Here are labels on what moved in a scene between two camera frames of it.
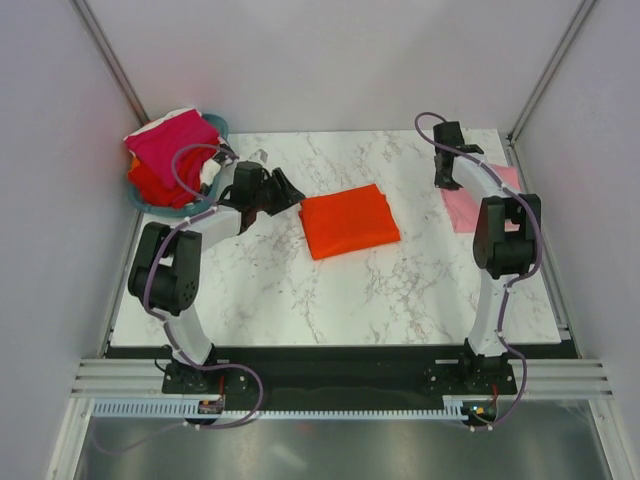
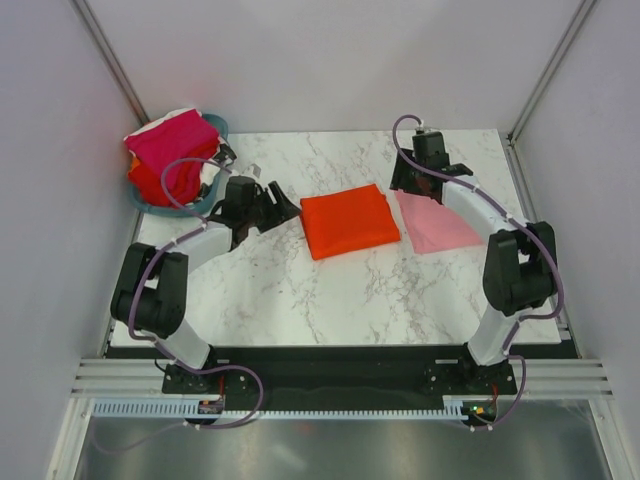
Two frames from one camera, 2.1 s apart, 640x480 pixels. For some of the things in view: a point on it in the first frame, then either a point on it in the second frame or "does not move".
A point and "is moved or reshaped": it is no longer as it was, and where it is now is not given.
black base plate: [341, 376] does not move
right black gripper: [443, 183] -> [401, 166]
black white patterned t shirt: [223, 156] does not move
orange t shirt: [347, 221] does not move
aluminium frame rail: [585, 379] does not move
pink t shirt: [464, 211] is moved or reshaped
